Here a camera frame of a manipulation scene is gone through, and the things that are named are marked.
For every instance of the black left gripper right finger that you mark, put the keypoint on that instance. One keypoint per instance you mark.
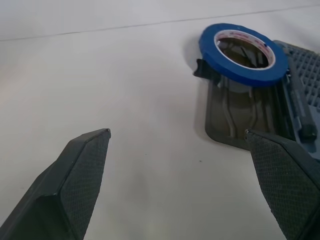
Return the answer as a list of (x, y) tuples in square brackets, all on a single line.
[(282, 180)]

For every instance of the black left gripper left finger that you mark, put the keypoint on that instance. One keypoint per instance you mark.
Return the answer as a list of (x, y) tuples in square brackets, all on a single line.
[(75, 180)]

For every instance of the grey plastic case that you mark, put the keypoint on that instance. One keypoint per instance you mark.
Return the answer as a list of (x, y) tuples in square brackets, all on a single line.
[(250, 117)]

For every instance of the blue tape roll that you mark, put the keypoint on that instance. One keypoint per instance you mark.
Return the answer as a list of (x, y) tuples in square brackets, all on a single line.
[(235, 67)]

